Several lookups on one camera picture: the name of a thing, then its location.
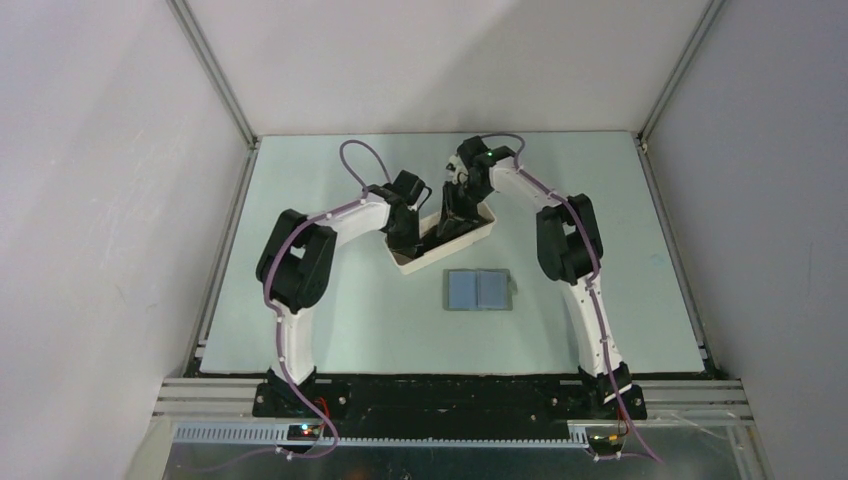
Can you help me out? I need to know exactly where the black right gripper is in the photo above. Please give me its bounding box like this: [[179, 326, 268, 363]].
[[438, 177, 492, 238]]

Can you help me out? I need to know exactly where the white plastic bin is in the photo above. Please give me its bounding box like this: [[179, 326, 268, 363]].
[[387, 202, 497, 275]]

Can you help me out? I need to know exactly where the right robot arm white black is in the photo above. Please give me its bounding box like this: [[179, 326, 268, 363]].
[[434, 135, 632, 418]]

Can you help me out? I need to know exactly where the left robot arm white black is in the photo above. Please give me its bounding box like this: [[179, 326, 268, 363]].
[[256, 170, 432, 417]]

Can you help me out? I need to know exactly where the black credit card in bin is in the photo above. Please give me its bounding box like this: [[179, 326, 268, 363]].
[[416, 221, 477, 258]]

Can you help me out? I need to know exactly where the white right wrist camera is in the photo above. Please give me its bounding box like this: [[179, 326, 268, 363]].
[[446, 155, 464, 175]]

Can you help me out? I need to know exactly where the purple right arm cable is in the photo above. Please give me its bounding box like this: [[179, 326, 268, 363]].
[[480, 133, 664, 465]]

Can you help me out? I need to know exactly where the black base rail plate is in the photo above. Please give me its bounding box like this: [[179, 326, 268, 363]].
[[252, 374, 647, 441]]

